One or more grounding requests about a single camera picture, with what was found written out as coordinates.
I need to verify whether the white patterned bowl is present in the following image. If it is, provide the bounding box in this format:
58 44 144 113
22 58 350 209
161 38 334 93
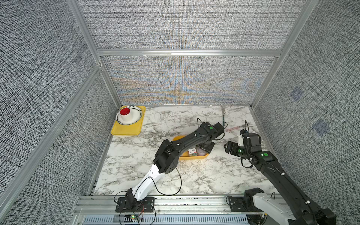
116 106 143 125

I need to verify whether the yellow plastic storage box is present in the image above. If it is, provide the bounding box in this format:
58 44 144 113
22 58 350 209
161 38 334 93
179 148 209 160

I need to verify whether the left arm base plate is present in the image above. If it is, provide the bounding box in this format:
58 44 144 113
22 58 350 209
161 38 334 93
115 197 155 213

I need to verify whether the pink handled fork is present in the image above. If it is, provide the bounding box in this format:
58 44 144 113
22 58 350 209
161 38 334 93
225 126 241 132

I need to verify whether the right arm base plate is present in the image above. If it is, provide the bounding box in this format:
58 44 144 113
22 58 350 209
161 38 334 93
226 196 251 212

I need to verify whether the paper clip box front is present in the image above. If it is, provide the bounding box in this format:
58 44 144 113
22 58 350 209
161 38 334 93
188 148 197 157

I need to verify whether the white cup red inside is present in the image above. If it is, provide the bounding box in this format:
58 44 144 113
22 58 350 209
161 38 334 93
119 108 131 118

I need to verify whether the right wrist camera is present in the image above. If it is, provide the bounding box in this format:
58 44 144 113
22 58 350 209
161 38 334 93
238 129 250 147

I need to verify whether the yellow flat tray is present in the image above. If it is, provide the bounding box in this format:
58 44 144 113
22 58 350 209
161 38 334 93
111 106 146 136

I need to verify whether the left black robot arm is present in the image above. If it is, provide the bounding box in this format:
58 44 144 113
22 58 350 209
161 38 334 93
125 122 225 206

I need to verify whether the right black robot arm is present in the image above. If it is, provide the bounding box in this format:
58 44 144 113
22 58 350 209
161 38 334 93
224 133 337 225

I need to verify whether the green handled fork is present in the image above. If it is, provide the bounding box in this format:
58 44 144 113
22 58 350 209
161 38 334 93
221 106 225 127

